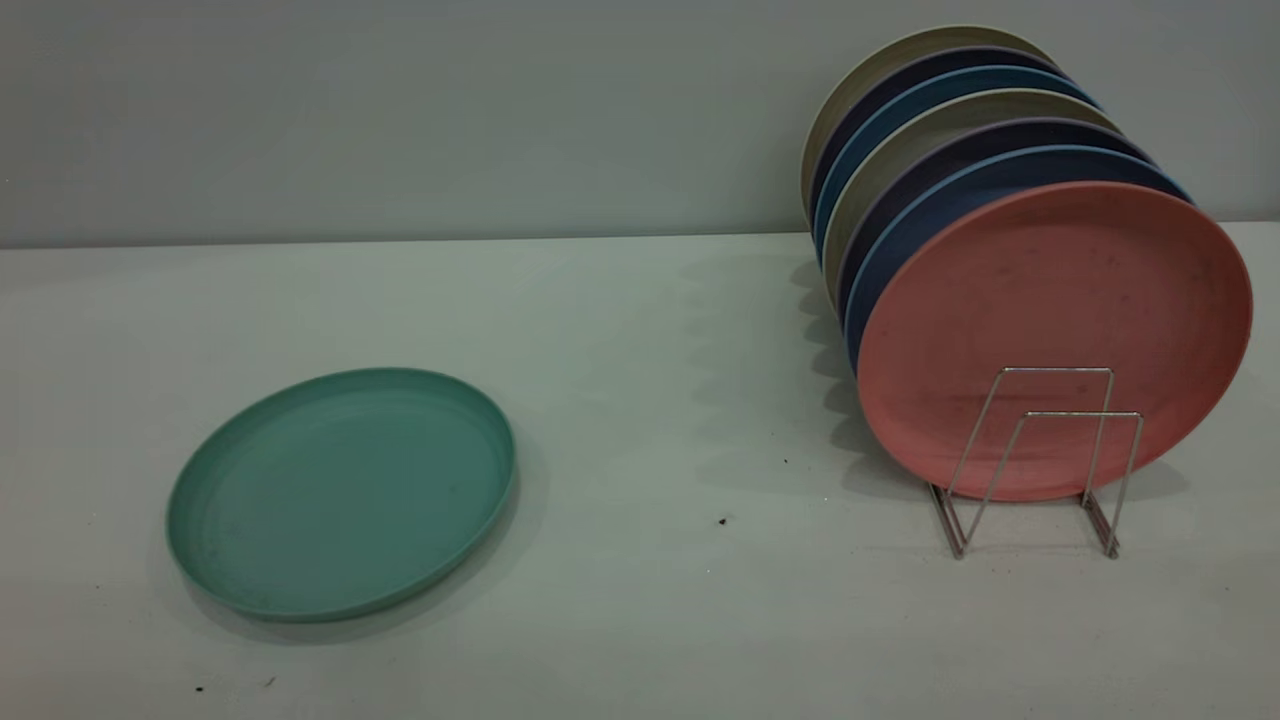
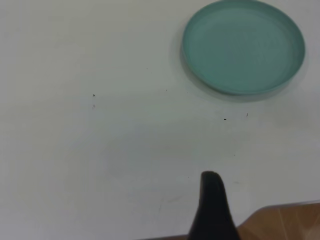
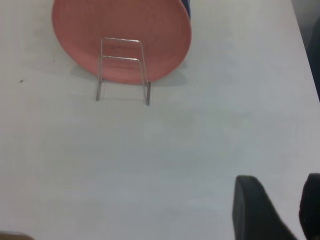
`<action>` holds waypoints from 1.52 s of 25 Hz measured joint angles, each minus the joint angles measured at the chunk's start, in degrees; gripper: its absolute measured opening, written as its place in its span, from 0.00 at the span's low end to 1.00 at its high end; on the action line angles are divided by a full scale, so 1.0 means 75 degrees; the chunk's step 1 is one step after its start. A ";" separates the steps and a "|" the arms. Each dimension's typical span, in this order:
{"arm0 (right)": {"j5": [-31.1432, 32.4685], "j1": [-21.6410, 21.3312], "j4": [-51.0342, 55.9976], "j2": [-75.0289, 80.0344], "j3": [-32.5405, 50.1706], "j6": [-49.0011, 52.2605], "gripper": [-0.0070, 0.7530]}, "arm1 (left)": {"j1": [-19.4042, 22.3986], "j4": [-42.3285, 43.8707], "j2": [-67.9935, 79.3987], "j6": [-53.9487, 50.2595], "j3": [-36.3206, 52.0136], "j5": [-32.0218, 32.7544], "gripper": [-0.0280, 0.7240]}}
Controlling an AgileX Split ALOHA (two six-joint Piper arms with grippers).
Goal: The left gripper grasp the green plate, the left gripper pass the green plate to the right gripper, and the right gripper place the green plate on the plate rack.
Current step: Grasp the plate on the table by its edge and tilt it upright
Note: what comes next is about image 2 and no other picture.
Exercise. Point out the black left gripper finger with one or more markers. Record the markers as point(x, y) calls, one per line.
point(212, 212)

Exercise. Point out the green round plate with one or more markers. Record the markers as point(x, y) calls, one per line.
point(240, 50)

